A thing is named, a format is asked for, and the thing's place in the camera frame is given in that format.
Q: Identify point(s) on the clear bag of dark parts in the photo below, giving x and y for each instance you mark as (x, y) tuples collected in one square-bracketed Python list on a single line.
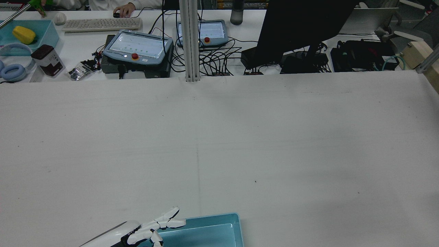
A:
[(80, 70)]

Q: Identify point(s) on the aluminium profile post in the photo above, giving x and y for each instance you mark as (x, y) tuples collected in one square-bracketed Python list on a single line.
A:
[(190, 41)]

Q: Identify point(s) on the grey teach pendant red button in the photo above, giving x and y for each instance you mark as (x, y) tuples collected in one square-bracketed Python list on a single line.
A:
[(214, 32), (137, 46)]

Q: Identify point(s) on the small white carton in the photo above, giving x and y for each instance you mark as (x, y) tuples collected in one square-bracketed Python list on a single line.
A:
[(35, 76)]

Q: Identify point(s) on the black mini computer red logo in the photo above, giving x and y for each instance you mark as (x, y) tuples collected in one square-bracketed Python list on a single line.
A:
[(356, 56)]

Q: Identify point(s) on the black Huawei monitor with stand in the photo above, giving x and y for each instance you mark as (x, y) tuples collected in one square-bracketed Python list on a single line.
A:
[(295, 27)]

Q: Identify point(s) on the small black box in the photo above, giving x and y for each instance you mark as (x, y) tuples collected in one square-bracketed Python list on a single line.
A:
[(249, 58)]

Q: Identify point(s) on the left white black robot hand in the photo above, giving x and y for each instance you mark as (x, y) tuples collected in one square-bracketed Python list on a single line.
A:
[(113, 236)]

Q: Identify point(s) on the person's bare hand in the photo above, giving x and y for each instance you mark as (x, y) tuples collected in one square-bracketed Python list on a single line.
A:
[(126, 8), (42, 11)]

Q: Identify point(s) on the white ball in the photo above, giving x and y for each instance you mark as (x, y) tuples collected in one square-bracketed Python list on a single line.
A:
[(59, 19)]

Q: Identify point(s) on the grey office chair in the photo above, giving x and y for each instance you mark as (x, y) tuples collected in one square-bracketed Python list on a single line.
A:
[(408, 35)]

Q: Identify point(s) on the green tipped metal grabber tool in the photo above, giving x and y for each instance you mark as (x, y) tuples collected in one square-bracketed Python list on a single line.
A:
[(36, 2)]

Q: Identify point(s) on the clear box with brown lid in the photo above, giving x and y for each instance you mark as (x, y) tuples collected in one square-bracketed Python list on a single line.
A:
[(48, 60)]

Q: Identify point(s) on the grey drink bottle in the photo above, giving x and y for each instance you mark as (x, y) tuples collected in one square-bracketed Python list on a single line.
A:
[(236, 13)]

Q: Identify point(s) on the small black red hub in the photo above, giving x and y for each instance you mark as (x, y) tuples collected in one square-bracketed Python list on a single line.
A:
[(221, 73), (253, 72)]

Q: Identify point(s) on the light blue shallow tray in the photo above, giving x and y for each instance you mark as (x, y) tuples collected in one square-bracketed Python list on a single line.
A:
[(205, 233)]

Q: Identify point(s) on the yellow bell pepper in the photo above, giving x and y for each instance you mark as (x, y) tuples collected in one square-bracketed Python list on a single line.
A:
[(24, 35)]

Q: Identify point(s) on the light blue headphones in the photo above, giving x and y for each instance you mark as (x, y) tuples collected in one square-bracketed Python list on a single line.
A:
[(13, 72)]

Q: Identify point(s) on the white sleeved forearm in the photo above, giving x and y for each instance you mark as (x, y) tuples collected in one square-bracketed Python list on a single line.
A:
[(137, 3), (68, 4)]

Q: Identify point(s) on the white keyboard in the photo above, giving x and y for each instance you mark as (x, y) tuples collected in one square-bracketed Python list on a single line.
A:
[(103, 24)]

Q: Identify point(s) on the light blue storage bin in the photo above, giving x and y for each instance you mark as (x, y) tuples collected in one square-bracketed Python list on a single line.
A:
[(46, 32)]

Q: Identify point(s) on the wooden block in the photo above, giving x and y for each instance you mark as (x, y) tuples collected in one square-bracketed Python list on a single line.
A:
[(416, 51)]

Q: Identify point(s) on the aluminium profile bar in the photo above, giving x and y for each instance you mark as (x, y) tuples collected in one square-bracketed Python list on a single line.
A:
[(428, 61)]

